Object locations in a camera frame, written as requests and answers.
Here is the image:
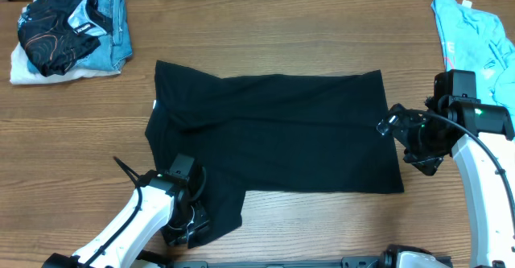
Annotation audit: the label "folded white garment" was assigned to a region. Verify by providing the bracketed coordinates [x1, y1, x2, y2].
[9, 0, 122, 86]

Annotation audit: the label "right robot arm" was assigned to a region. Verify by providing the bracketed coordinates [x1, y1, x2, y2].
[377, 70, 514, 267]

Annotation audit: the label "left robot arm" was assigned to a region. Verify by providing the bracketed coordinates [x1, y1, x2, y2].
[42, 154, 210, 268]

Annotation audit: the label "folded blue denim jeans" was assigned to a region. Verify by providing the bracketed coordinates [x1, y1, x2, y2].
[18, 0, 133, 76]

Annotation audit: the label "black orange patterned shirt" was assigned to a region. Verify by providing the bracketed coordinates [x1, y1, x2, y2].
[18, 0, 113, 76]

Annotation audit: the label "light blue t-shirt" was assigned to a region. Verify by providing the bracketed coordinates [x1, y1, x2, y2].
[431, 0, 514, 117]

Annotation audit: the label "black t-shirt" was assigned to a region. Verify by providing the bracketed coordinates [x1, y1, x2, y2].
[145, 61, 404, 248]

